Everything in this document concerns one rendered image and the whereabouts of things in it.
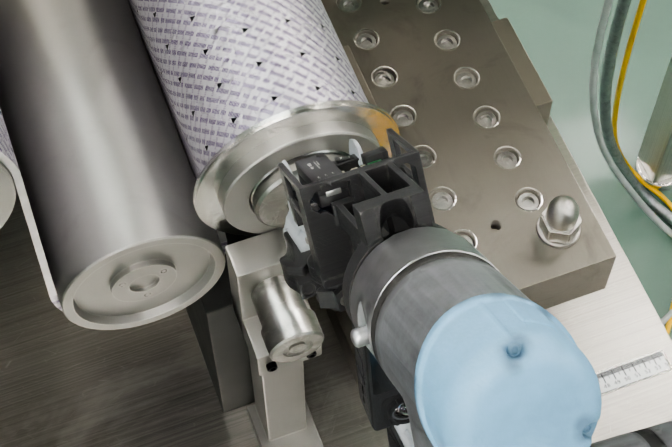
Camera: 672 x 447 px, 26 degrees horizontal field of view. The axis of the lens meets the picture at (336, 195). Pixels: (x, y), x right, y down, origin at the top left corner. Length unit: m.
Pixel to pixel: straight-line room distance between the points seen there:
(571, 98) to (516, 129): 1.29
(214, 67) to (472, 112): 0.37
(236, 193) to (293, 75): 0.09
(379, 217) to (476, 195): 0.50
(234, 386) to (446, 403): 0.64
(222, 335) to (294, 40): 0.28
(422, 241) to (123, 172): 0.35
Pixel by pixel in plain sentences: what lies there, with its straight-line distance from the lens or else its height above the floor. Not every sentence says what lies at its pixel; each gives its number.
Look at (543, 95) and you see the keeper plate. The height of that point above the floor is 1.02.
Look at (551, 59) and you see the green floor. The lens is 2.61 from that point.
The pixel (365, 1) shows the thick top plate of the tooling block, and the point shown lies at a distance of 1.35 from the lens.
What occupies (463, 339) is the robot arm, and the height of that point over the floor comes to 1.53.
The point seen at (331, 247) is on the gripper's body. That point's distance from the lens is 0.80.
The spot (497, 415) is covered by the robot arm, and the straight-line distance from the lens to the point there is 0.62.
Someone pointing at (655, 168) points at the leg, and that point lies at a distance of 2.44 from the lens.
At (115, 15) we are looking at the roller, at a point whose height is 1.22.
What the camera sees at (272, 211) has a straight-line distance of 0.98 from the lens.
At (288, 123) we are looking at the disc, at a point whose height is 1.32.
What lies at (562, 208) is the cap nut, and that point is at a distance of 1.19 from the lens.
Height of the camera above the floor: 2.09
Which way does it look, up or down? 60 degrees down
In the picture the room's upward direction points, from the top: straight up
